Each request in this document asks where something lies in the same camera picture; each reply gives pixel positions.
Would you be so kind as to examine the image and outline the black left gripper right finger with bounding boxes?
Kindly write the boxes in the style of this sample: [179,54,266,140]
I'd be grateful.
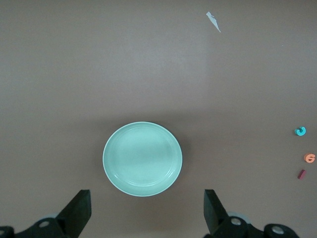
[204,189,300,238]

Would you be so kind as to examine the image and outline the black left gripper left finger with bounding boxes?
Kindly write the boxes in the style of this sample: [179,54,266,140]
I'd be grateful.
[0,189,92,238]

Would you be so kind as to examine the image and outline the teal foam letter c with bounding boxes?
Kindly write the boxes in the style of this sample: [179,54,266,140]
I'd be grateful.
[294,125,307,137]

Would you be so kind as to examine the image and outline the green plate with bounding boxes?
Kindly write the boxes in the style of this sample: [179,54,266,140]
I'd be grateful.
[102,121,183,197]

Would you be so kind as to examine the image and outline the brown paper table cover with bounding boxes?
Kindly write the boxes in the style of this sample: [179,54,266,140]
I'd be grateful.
[0,0,317,238]

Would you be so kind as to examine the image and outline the white paper scrap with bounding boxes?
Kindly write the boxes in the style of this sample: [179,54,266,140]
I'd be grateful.
[206,11,221,33]

